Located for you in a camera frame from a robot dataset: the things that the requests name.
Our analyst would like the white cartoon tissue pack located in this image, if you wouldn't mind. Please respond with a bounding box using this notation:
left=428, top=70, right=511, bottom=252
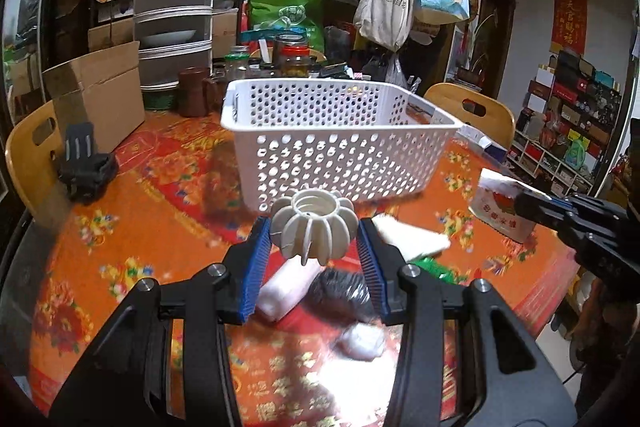
left=470, top=168, right=538, bottom=244

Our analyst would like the green foil pouch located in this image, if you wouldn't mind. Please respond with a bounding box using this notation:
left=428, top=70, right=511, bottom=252
left=410, top=257, right=469, bottom=285

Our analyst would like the black mesh scrubber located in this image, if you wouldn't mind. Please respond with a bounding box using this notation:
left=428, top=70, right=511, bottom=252
left=303, top=268, right=378, bottom=325

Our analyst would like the white ribbed plastic ball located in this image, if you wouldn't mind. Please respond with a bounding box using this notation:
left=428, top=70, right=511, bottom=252
left=270, top=188, right=359, bottom=267

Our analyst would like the small white pack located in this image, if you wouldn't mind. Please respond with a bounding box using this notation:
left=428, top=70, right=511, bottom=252
left=336, top=323, right=386, bottom=362

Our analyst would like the white folded tissue cone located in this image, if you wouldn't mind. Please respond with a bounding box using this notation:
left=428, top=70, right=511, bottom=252
left=372, top=213, right=450, bottom=262

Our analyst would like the white pink roll pack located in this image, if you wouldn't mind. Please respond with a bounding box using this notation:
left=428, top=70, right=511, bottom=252
left=256, top=257, right=323, bottom=323

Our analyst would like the shelf with boxes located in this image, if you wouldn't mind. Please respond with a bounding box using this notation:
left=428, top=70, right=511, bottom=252
left=504, top=49, right=622, bottom=196

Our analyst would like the right wooden chair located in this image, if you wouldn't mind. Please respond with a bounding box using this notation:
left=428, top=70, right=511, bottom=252
left=424, top=82, right=515, bottom=150

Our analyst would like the wooden chair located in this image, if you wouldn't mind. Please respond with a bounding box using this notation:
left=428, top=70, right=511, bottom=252
left=424, top=82, right=515, bottom=150
left=6, top=101, right=63, bottom=219

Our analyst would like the red floral tablecloth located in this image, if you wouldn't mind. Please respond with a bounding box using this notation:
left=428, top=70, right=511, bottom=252
left=28, top=113, right=577, bottom=426

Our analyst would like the white perforated plastic basket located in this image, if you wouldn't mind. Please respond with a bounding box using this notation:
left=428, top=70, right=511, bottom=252
left=220, top=78, right=462, bottom=212

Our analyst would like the brown ceramic jar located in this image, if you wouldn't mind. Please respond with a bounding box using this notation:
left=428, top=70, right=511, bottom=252
left=178, top=67, right=210, bottom=118

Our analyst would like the black phone stand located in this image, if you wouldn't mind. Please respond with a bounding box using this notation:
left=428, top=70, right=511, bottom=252
left=58, top=121, right=118, bottom=202

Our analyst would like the glass jar red lid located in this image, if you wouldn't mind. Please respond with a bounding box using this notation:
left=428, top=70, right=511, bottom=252
left=279, top=46, right=311, bottom=78

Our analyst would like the cardboard box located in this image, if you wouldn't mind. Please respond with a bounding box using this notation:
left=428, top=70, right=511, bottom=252
left=43, top=41, right=145, bottom=153

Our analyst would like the left wooden chair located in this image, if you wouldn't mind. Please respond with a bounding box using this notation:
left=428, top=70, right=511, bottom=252
left=6, top=101, right=63, bottom=219

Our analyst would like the green shopping bag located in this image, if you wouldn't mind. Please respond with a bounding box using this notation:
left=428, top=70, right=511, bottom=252
left=248, top=0, right=324, bottom=52

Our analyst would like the red wall scroll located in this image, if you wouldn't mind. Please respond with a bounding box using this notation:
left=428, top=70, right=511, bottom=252
left=550, top=0, right=588, bottom=55

